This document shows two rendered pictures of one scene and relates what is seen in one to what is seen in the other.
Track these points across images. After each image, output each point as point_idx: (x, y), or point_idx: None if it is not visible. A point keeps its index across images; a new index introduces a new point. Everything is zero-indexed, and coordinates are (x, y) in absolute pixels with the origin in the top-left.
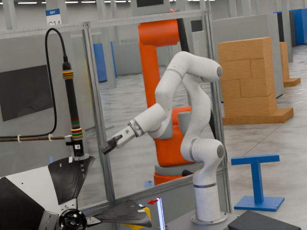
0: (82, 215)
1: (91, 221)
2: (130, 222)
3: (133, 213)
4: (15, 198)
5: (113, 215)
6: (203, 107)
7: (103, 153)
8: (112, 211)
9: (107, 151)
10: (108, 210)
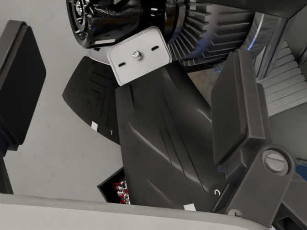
0: (87, 29)
1: (126, 59)
2: (128, 169)
3: (173, 186)
4: None
5: (155, 123)
6: None
7: (215, 85)
8: (192, 124)
9: (216, 122)
10: (205, 111)
